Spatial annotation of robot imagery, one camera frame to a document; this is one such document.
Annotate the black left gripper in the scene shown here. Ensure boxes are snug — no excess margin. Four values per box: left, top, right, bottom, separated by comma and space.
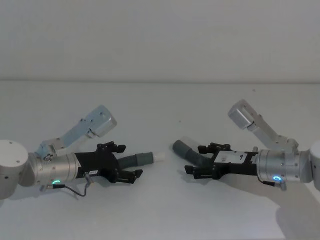
74, 141, 144, 185

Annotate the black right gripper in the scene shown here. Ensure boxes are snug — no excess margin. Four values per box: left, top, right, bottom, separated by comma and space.
184, 142, 260, 181

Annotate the grey ribbed hose white tip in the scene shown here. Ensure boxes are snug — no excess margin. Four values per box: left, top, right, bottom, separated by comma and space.
117, 150, 167, 169

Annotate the grey elbow pipe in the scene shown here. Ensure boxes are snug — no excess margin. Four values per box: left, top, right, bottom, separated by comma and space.
172, 139, 214, 168

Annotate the white table cloth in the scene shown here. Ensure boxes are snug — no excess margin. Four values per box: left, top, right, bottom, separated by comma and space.
0, 79, 320, 240

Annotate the white curtain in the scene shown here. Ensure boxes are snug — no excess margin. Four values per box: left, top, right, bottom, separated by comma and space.
0, 0, 320, 81

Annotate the thin dark left wrist cable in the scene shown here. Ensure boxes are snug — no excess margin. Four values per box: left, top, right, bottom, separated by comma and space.
39, 172, 101, 201

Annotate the thin dark wrist cable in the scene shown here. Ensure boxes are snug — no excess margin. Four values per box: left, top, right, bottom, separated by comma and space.
257, 176, 286, 192
39, 172, 101, 201

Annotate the thin dark right wrist cable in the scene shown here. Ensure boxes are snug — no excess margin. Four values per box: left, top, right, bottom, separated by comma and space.
257, 176, 286, 192

